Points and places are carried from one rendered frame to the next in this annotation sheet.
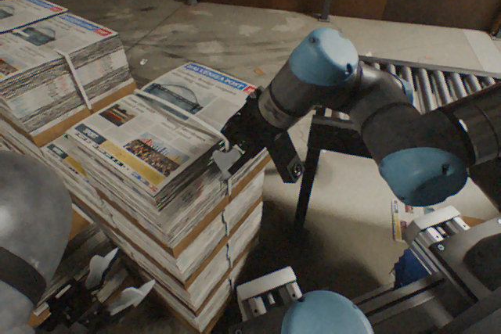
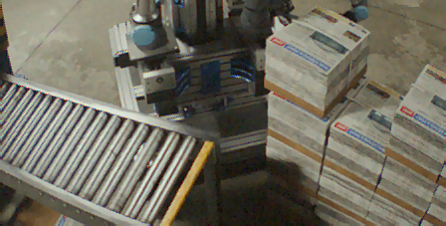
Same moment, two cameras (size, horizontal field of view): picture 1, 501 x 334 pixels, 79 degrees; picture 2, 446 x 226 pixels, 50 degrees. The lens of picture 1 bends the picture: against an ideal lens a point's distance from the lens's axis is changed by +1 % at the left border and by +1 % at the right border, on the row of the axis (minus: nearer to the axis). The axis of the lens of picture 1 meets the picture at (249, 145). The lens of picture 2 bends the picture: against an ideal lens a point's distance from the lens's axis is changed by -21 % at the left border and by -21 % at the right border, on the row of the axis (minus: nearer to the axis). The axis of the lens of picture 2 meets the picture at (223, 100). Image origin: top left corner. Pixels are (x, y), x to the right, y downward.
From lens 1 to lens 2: 247 cm
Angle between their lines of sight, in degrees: 94
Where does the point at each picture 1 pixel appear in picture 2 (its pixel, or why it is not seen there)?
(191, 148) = (309, 17)
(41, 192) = not seen: outside the picture
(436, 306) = (183, 51)
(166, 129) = (324, 26)
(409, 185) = not seen: outside the picture
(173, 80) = (333, 55)
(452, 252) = (170, 46)
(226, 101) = (296, 37)
